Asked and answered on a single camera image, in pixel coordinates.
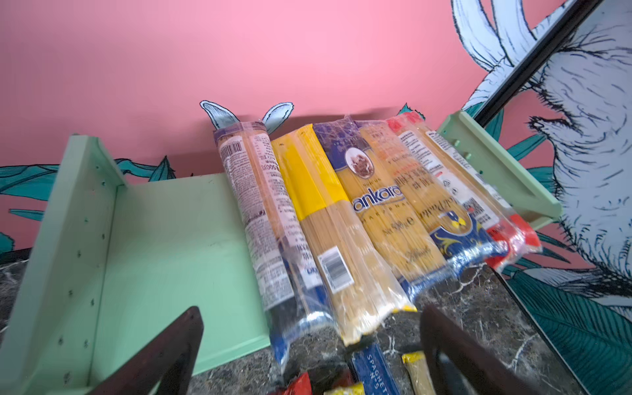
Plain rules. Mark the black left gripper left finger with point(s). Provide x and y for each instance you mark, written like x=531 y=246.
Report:
x=165 y=365

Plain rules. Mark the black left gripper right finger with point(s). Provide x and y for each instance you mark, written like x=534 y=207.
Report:
x=486 y=374

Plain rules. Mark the yellow-top spaghetti bag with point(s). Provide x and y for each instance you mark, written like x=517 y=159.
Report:
x=360 y=283

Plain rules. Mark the blue-ended chinese label spaghetti bag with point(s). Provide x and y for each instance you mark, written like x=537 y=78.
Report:
x=458 y=235

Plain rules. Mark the red-ended spaghetti bag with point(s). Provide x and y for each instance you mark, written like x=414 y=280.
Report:
x=480 y=199

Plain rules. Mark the ankara blue yellow spaghetti bag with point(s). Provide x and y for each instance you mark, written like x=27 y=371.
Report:
x=387 y=216

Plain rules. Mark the green two-tier shelf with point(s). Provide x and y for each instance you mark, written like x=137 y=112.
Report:
x=122 y=251

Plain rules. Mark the yellow spaghetti bag far right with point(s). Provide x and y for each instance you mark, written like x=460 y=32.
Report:
x=418 y=372

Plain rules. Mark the blue barilla spaghetti box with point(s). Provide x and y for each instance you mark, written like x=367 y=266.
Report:
x=372 y=371

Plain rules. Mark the yellow pastatime spaghetti bag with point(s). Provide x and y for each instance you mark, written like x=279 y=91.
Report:
x=356 y=389

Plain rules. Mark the red spaghetti bag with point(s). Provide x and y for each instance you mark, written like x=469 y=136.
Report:
x=303 y=385

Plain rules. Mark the black right corner post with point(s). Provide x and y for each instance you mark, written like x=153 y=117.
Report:
x=558 y=33

